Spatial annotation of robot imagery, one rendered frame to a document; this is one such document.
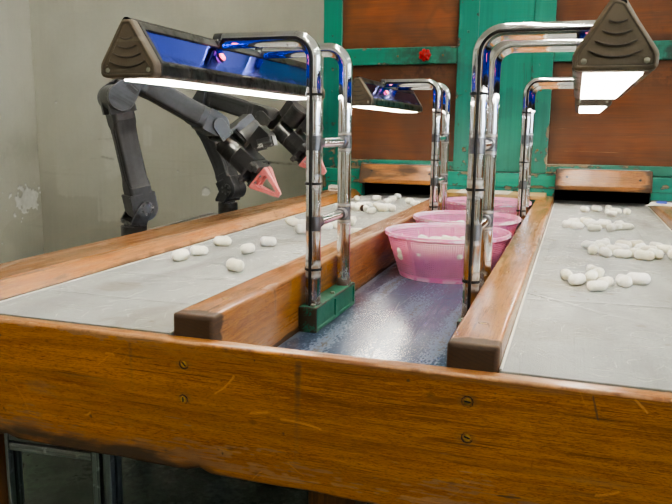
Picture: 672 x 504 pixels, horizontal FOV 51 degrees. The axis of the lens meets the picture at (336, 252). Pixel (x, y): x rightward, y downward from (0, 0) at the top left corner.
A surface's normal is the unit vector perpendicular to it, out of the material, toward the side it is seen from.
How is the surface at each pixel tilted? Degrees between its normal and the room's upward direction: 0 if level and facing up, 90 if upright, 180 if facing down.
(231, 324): 90
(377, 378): 90
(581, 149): 90
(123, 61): 90
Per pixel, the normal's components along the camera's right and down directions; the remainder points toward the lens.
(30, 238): 0.97, 0.04
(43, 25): -0.23, 0.17
